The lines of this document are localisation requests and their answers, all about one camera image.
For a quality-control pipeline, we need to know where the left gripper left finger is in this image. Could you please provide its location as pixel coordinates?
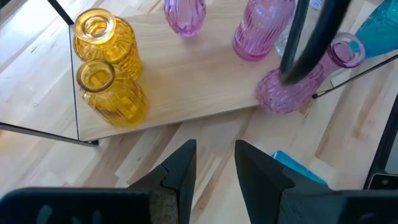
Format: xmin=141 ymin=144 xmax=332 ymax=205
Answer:
xmin=129 ymin=139 xmax=197 ymax=224

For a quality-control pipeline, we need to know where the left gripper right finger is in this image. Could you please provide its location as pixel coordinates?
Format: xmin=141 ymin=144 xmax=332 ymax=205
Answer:
xmin=234 ymin=139 xmax=340 ymax=224

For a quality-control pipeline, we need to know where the tall pink glass vase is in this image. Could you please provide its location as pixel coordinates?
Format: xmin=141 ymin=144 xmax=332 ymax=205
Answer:
xmin=255 ymin=32 xmax=367 ymax=115

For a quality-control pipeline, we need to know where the tall yellow ribbed glass vase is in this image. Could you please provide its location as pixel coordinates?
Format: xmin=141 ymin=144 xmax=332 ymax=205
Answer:
xmin=76 ymin=58 xmax=149 ymax=129

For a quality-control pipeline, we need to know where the round clear ribbed glass vase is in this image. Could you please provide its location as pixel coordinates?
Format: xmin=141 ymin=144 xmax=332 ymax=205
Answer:
xmin=274 ymin=18 xmax=295 ymax=57

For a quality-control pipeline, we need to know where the pink ribbed glass vase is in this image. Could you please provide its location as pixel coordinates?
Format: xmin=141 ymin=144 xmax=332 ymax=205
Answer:
xmin=232 ymin=0 xmax=296 ymax=62

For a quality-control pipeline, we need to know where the squat yellow glass vase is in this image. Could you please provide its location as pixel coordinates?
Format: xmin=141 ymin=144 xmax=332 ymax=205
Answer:
xmin=73 ymin=7 xmax=143 ymax=81

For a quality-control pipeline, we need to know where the pink scalloped glass vase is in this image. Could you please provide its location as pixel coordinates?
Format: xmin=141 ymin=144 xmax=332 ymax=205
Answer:
xmin=164 ymin=0 xmax=207 ymax=38

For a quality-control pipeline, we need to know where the square teal glass vase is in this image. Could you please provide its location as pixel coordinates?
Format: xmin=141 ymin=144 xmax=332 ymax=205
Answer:
xmin=349 ymin=0 xmax=398 ymax=59

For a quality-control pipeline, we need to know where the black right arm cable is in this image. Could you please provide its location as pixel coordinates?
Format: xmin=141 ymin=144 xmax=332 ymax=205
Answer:
xmin=279 ymin=0 xmax=354 ymax=86

